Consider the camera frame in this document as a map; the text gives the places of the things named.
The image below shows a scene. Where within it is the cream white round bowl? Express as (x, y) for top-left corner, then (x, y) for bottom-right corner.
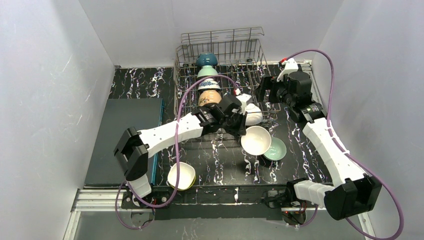
(198, 90), (222, 107)

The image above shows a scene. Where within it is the blue floral bowl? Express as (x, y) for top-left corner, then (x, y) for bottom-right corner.
(197, 78), (221, 91)

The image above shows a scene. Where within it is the green celadon bowl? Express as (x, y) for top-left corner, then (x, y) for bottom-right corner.
(196, 65), (218, 80)

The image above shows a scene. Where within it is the orange striped bowl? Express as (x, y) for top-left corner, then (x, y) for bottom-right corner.
(240, 125), (272, 156)

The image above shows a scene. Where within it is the tan interior dark bowl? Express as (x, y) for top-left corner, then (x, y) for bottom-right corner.
(195, 52), (218, 68)

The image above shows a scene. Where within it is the white ribbed bowl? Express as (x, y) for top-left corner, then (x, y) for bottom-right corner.
(245, 103), (263, 126)

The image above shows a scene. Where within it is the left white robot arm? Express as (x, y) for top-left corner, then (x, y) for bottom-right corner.
(113, 93), (252, 198)

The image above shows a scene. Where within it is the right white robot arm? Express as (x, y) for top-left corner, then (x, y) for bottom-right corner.
(254, 70), (382, 220)

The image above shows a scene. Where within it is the pale green shallow bowl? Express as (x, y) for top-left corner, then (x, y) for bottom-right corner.
(263, 136), (287, 161)

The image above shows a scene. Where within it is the white square bowl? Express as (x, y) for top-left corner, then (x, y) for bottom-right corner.
(166, 162), (196, 189)

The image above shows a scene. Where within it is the yellow rimmed bowl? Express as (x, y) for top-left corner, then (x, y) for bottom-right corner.
(167, 179), (196, 191)

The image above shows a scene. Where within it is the grey mat blue edge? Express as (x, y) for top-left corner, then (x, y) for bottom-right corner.
(84, 97), (166, 188)

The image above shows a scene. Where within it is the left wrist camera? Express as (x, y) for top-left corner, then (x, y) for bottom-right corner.
(236, 93), (252, 115)

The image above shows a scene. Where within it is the grey wire dish rack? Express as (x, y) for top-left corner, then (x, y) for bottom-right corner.
(173, 26), (279, 115)

